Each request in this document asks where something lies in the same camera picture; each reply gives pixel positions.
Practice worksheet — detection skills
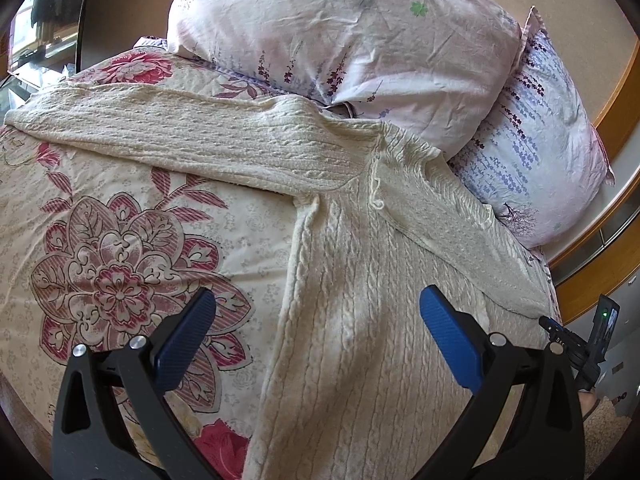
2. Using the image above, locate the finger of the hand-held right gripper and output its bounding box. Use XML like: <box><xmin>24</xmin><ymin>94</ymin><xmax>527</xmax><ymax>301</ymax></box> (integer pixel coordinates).
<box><xmin>539</xmin><ymin>316</ymin><xmax>577</xmax><ymax>350</ymax></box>

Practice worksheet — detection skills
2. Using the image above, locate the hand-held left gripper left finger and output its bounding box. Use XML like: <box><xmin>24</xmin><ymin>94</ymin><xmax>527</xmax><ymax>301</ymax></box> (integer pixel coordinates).
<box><xmin>52</xmin><ymin>287</ymin><xmax>221</xmax><ymax>480</ymax></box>

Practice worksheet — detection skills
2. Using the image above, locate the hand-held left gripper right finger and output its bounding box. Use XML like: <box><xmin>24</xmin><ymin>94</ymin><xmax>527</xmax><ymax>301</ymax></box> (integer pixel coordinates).
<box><xmin>415</xmin><ymin>285</ymin><xmax>586</xmax><ymax>480</ymax></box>

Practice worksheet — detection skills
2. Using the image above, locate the cream cable knit sweater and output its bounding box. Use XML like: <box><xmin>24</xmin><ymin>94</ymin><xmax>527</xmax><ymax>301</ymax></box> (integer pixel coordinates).
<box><xmin>4</xmin><ymin>82</ymin><xmax>561</xmax><ymax>480</ymax></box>

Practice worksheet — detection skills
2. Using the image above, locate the floral bedspread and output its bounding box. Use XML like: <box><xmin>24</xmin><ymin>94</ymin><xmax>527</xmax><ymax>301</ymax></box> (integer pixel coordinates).
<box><xmin>0</xmin><ymin>37</ymin><xmax>563</xmax><ymax>480</ymax></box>

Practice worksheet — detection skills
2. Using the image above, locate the pink pillow blue flower print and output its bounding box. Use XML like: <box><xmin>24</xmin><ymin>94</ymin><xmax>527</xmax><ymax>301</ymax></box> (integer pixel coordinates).
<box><xmin>447</xmin><ymin>7</ymin><xmax>616</xmax><ymax>251</ymax></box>

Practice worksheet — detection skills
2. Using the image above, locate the wooden bed headboard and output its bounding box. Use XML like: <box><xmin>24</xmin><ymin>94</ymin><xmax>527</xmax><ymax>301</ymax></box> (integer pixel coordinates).
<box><xmin>545</xmin><ymin>35</ymin><xmax>640</xmax><ymax>326</ymax></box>

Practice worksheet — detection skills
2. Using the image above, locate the pink floral pillow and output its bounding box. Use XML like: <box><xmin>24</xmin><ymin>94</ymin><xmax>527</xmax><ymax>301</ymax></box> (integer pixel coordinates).
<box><xmin>165</xmin><ymin>0</ymin><xmax>523</xmax><ymax>161</ymax></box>

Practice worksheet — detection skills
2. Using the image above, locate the window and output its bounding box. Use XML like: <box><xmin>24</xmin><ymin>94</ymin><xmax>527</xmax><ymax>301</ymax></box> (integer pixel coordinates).
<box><xmin>5</xmin><ymin>0</ymin><xmax>96</xmax><ymax>78</ymax></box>

